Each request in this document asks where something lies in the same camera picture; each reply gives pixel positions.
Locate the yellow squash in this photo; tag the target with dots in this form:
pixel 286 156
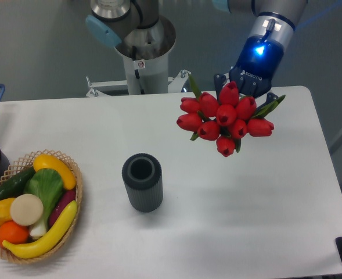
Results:
pixel 46 161

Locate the beige round disc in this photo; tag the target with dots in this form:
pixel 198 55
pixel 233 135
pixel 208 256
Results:
pixel 26 209

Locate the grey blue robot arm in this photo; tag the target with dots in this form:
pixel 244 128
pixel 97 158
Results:
pixel 144 39

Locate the dark grey ribbed vase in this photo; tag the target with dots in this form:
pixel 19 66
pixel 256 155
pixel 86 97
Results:
pixel 142 177

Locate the green bok choy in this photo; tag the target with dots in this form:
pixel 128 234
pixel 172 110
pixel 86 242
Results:
pixel 47 185

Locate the red tulip bouquet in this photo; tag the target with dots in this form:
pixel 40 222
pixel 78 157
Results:
pixel 224 120

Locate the metal mounting bracket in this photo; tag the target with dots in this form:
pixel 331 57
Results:
pixel 179 83

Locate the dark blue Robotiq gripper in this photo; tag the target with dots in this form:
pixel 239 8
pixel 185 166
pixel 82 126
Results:
pixel 260 57

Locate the woven wicker basket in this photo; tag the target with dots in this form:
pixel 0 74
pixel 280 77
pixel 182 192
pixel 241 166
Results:
pixel 24 163

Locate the orange fruit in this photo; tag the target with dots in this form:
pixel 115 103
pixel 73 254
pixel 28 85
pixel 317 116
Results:
pixel 13 233

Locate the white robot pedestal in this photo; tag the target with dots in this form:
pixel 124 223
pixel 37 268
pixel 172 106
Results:
pixel 146 76

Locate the dark green cucumber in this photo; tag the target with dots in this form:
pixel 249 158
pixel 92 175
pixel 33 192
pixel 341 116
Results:
pixel 15 185

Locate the purple sweet potato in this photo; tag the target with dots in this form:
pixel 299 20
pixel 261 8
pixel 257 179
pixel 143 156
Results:
pixel 65 199

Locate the yellow banana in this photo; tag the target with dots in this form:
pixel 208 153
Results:
pixel 50 239

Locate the yellow bell pepper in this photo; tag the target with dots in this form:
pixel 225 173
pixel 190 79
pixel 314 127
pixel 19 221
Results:
pixel 5 205

